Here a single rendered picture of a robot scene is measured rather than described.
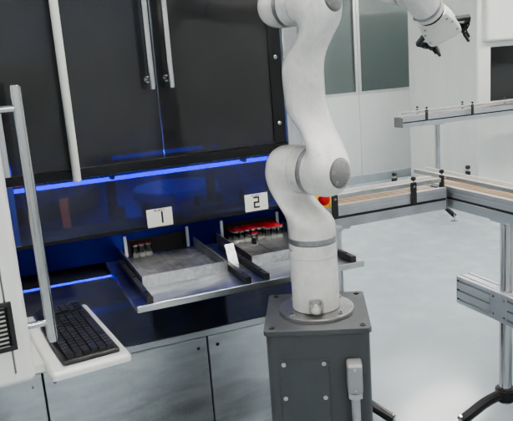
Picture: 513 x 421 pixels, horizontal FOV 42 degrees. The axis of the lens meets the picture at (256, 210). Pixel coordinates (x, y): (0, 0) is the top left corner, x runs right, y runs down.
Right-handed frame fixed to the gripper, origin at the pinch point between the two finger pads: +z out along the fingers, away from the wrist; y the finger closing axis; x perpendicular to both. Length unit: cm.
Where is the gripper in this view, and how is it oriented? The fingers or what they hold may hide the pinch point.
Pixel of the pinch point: (452, 43)
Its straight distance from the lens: 213.5
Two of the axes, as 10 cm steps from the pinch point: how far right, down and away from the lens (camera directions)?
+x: -0.6, -8.5, 5.2
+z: 6.0, 3.9, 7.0
